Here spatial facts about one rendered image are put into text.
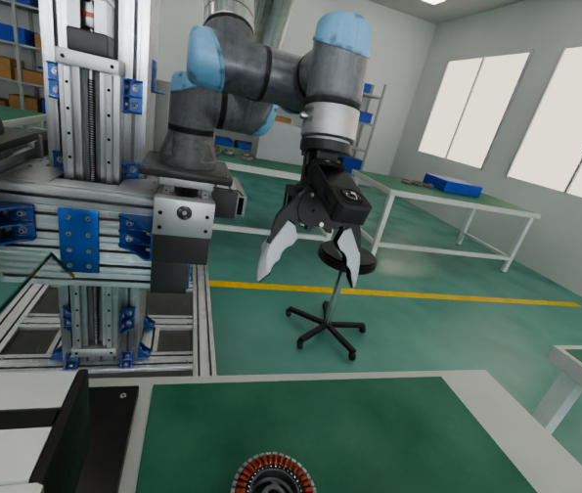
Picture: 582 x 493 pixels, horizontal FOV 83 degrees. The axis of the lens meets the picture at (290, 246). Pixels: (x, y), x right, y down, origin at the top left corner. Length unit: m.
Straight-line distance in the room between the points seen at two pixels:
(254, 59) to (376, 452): 0.63
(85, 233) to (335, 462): 0.77
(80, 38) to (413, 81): 7.36
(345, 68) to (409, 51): 7.50
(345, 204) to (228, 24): 0.31
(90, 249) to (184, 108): 0.44
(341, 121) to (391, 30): 7.35
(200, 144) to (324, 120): 0.51
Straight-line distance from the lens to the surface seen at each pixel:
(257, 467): 0.54
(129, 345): 1.44
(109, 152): 1.04
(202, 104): 0.90
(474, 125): 6.41
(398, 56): 7.84
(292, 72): 0.54
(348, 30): 0.48
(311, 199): 0.44
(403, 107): 7.96
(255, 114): 0.92
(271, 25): 0.87
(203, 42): 0.52
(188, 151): 0.90
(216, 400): 0.64
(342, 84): 0.46
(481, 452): 0.77
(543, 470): 0.83
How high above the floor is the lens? 1.23
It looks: 22 degrees down
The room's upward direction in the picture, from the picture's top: 13 degrees clockwise
